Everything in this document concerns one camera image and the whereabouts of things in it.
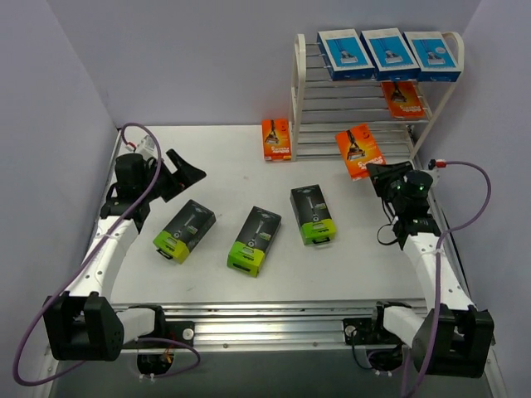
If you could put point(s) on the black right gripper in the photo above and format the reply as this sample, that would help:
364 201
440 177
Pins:
384 181

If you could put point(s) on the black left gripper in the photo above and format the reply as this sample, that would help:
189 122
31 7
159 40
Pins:
169 179

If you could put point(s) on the orange Gillette razor box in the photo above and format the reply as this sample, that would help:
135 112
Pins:
402 100
358 148
276 140

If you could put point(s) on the black green razor box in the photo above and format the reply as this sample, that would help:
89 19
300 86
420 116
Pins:
253 242
312 214
181 235

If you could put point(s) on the blue white Harry's razor box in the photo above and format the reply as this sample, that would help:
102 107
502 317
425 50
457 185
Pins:
390 55

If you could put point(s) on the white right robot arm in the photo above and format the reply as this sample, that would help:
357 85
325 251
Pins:
454 338

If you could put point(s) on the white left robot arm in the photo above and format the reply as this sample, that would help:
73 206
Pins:
81 324

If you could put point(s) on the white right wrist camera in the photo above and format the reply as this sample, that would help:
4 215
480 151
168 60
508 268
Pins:
433 168

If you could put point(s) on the cream metal wire shelf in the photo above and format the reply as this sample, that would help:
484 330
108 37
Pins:
321 107

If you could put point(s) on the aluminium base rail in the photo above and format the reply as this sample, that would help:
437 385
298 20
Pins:
253 328

